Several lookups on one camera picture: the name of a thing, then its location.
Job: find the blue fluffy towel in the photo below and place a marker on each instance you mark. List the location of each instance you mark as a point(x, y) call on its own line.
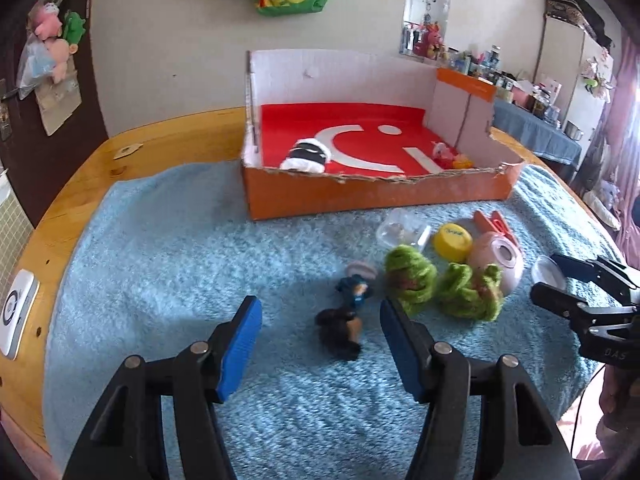
point(175, 260)

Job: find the white flat device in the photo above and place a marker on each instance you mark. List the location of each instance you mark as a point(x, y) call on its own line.
point(17, 310)

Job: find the person's right hand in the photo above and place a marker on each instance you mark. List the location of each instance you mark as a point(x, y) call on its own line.
point(617, 392)

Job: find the beige paper sheet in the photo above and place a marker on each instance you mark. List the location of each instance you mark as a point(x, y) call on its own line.
point(60, 105)

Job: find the pink plastic clip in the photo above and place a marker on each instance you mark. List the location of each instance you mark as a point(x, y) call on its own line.
point(492, 222)

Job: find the pink curtain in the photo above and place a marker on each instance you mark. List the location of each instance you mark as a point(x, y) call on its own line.
point(627, 110)

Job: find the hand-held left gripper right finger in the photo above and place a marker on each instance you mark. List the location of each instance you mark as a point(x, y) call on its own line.
point(400, 350)

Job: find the green knitted piece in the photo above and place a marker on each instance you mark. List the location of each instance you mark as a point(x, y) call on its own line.
point(470, 294)
point(411, 280)

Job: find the clear round lid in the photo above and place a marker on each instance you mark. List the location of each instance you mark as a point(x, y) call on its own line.
point(545, 271)

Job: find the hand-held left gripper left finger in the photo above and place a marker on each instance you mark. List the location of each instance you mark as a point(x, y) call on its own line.
point(242, 350)

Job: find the yellow plastic ball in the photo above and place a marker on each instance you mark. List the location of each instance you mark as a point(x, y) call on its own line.
point(452, 242)

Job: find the small pink toy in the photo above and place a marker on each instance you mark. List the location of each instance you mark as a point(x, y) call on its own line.
point(441, 152)

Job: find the small yellow toy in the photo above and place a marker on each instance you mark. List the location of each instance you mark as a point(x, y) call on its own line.
point(462, 161)

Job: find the dark patterned bag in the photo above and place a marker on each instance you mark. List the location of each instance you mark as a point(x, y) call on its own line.
point(575, 12)

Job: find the dark-haired figurine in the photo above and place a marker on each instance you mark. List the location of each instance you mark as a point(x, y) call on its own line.
point(350, 312)

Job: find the group of bottles and jars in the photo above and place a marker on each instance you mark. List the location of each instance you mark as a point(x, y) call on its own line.
point(495, 67)

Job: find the black white striped sock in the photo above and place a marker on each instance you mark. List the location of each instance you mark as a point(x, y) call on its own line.
point(305, 156)

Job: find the red plush toy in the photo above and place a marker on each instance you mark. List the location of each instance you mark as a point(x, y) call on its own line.
point(431, 40)

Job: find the blue cloth covered table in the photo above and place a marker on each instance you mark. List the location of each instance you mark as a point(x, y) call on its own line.
point(535, 127)

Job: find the orange cardboard box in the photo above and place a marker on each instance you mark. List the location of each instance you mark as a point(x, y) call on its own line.
point(375, 195)

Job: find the wall mirror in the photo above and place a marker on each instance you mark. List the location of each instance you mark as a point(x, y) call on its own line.
point(430, 5)

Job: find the dark brown door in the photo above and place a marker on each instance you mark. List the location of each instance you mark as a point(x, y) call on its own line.
point(30, 170)

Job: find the bag of plush toys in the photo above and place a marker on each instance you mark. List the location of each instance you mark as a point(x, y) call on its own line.
point(50, 35)

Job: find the white cabinet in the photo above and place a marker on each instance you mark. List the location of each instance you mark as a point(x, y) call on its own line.
point(570, 75)

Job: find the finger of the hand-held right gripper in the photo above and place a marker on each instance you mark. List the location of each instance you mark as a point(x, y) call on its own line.
point(557, 299)
point(580, 269)

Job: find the clear plastic container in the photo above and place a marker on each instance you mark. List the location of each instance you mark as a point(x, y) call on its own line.
point(402, 230)

